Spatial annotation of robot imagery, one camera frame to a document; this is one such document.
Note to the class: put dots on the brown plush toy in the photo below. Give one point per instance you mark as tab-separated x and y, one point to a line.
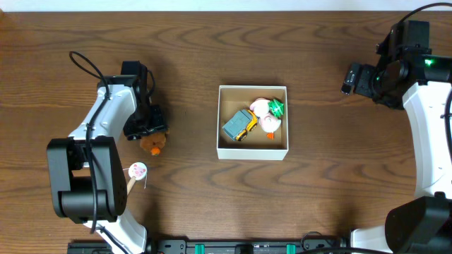
154	143

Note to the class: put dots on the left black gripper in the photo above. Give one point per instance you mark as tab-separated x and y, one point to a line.
146	129

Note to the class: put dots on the white cardboard box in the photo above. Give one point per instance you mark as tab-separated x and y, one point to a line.
256	146

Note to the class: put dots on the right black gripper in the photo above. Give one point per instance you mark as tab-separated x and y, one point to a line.
363	87

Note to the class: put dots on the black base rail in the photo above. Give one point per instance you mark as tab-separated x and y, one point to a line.
180	246

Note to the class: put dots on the grey yellow toy truck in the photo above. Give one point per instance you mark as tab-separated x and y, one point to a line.
243	122

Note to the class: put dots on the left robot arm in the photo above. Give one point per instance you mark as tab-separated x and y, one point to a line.
88	185

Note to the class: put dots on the pink duck toy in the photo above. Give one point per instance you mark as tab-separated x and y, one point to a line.
267	121

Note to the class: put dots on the white pig rattle drum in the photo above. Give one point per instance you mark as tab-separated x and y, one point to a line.
138	171

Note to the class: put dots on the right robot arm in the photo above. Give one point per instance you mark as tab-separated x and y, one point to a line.
410	78

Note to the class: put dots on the green spinning top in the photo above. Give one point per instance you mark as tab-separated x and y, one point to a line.
277	108

